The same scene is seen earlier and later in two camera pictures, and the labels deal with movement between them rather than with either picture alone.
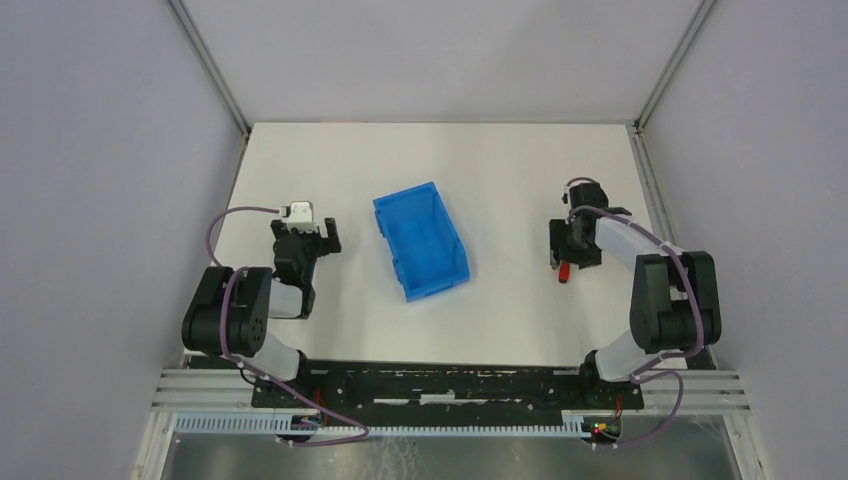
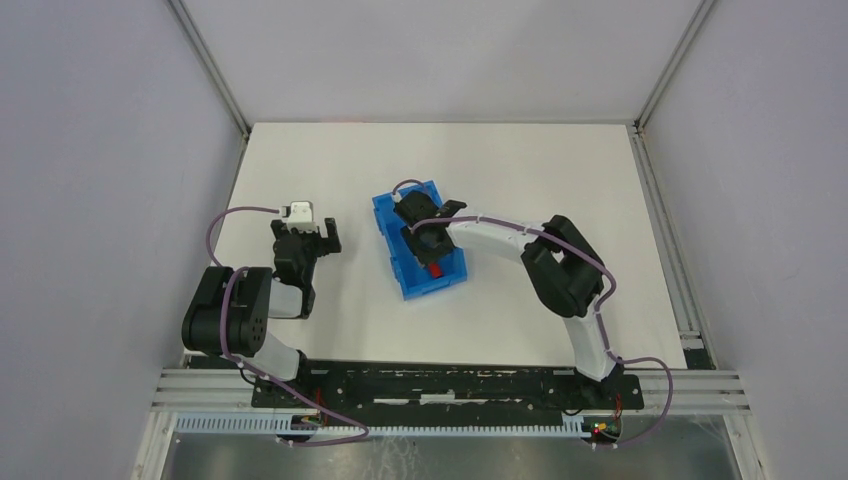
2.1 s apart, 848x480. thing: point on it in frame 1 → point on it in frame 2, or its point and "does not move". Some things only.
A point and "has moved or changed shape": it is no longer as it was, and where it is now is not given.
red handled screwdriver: x=564 y=271 has moved or changed shape
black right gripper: x=573 y=244 → x=431 y=242
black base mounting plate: x=446 y=394 does not move
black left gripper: x=313 y=239 does not move
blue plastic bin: x=425 y=247 does not move
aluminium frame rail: x=665 y=389 does not move
